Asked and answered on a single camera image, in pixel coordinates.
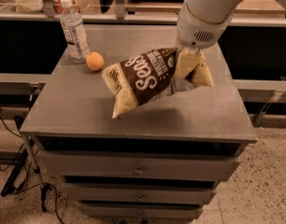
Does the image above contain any orange fruit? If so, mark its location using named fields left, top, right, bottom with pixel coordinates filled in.
left=86, top=52, right=105, bottom=71

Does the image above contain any clear plastic water bottle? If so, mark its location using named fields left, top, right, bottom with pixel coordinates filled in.
left=60, top=0, right=90, bottom=63

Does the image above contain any black floor cable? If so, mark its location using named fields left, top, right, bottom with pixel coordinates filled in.
left=0, top=103, right=64, bottom=224

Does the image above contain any bottom grey drawer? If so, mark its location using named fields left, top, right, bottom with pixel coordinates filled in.
left=77, top=203, right=203, bottom=220

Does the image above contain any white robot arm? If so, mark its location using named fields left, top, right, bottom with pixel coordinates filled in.
left=177, top=0, right=286, bottom=80

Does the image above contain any brown and cream chip bag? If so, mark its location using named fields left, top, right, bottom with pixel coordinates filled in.
left=102, top=48, right=214, bottom=119

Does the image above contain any top grey drawer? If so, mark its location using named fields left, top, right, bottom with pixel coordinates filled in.
left=38, top=150, right=239, bottom=181

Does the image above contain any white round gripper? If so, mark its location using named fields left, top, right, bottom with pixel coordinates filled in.
left=174, top=0, right=234, bottom=78

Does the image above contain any middle grey drawer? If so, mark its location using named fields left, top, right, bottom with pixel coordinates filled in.
left=62, top=183, right=216, bottom=204

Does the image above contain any grey drawer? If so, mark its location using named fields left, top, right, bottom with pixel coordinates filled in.
left=62, top=183, right=216, bottom=204
left=38, top=150, right=239, bottom=181
left=77, top=203, right=203, bottom=220

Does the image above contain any grey drawer cabinet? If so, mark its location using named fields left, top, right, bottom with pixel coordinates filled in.
left=19, top=23, right=259, bottom=221

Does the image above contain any grey tripod stand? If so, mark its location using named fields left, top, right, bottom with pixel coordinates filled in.
left=13, top=115, right=50, bottom=213

